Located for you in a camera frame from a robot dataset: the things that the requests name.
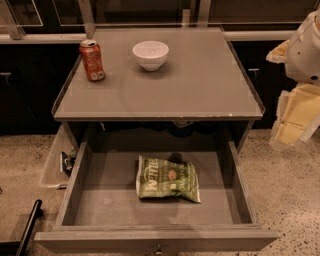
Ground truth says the orange soda can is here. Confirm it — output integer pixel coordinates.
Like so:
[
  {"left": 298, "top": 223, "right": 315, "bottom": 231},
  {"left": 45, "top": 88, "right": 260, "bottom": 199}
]
[{"left": 79, "top": 39, "right": 105, "bottom": 81}]

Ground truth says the white ceramic bowl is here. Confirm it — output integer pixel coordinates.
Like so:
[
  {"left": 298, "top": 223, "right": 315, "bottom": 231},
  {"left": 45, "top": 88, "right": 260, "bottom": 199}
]
[{"left": 132, "top": 41, "right": 169, "bottom": 71}]

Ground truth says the grey cabinet counter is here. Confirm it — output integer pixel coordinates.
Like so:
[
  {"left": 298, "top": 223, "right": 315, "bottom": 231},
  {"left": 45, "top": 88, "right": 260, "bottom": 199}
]
[{"left": 52, "top": 28, "right": 264, "bottom": 130}]

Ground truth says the black bar lower left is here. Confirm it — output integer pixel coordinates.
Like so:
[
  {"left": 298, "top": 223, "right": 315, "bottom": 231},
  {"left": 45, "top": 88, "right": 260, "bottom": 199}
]
[{"left": 0, "top": 199, "right": 43, "bottom": 256}]

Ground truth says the open grey top drawer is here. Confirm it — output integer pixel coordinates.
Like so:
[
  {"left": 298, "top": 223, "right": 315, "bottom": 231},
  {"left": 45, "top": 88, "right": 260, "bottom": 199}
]
[{"left": 35, "top": 128, "right": 278, "bottom": 254}]

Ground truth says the green jalapeno chip bag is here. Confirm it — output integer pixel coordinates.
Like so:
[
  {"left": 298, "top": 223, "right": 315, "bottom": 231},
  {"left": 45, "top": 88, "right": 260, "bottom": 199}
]
[{"left": 136, "top": 155, "right": 201, "bottom": 203}]

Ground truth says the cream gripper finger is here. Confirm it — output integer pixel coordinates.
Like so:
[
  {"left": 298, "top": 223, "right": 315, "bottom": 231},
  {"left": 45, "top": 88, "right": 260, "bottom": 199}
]
[
  {"left": 266, "top": 40, "right": 289, "bottom": 64},
  {"left": 269, "top": 83, "right": 320, "bottom": 150}
]

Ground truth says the metal drawer handle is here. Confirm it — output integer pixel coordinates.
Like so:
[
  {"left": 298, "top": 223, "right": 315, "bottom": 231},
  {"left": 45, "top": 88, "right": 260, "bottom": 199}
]
[{"left": 155, "top": 243, "right": 163, "bottom": 256}]

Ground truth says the dark item in bin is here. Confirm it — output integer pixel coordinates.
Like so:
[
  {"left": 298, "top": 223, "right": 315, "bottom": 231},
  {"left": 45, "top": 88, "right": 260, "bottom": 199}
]
[{"left": 60, "top": 150, "right": 77, "bottom": 176}]

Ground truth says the clear plastic storage bin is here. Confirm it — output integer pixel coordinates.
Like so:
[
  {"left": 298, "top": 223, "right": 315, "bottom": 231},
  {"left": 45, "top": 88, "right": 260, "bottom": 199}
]
[{"left": 39, "top": 126, "right": 75, "bottom": 189}]

